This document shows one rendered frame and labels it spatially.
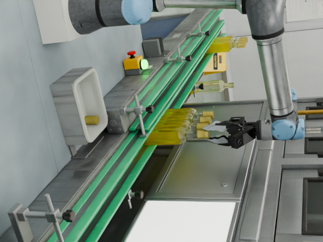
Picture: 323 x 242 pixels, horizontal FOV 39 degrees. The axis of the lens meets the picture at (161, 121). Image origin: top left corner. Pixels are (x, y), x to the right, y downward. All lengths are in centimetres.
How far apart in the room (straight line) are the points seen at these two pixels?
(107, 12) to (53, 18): 17
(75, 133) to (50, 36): 33
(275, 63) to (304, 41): 627
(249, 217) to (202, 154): 47
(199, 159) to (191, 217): 39
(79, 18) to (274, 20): 59
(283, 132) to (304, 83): 641
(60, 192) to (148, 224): 30
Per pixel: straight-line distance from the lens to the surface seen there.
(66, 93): 153
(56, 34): 150
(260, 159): 180
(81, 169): 155
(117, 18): 146
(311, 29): 766
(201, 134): 174
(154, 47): 231
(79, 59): 173
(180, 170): 179
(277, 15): 139
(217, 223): 147
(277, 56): 142
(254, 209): 153
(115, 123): 172
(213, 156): 185
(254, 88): 799
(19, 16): 146
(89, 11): 148
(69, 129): 158
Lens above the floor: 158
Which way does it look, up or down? 19 degrees down
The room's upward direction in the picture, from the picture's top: 88 degrees clockwise
